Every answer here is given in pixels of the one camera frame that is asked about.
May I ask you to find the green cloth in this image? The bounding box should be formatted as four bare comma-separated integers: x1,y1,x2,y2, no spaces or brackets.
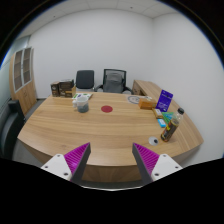
161,111,177,126

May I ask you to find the flat round red coaster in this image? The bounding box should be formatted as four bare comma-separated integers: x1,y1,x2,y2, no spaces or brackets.
100,105,114,114

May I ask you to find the small blue pack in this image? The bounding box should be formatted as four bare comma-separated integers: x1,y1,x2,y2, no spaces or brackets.
157,118,167,129

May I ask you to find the sheet with round grey print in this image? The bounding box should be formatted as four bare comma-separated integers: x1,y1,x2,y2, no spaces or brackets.
126,94,153,105

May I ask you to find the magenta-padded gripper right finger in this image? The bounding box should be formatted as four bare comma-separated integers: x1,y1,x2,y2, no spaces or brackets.
131,142,184,186

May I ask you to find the wooden side desk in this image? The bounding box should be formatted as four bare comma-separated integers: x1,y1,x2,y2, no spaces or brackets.
131,79,164,101

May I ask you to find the black sofa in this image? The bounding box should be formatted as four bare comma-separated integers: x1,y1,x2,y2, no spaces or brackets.
0,99,27,160

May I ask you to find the small yellow box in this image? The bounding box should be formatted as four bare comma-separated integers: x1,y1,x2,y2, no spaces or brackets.
152,107,164,119

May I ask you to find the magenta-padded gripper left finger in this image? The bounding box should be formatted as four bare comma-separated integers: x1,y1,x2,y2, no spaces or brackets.
40,142,92,185

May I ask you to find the black box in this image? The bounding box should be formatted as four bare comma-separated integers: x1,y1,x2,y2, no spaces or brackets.
58,78,76,93

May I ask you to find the teal blue packet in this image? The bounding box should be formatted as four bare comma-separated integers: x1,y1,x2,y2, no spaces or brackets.
163,113,175,122

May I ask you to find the orange box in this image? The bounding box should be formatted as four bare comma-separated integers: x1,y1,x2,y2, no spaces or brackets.
138,97,158,110

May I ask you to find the grey backpack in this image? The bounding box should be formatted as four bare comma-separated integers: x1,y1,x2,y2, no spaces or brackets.
103,72,124,93

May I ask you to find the white and grey mug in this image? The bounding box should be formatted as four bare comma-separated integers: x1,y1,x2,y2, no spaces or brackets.
72,96,90,114

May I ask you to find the small white round object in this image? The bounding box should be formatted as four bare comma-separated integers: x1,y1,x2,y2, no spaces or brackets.
148,135,160,146

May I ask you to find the wooden shelf cabinet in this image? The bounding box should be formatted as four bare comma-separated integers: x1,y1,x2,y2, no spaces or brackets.
8,46,38,116

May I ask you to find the purple standing sign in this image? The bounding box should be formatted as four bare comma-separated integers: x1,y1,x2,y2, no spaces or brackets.
155,89,174,113

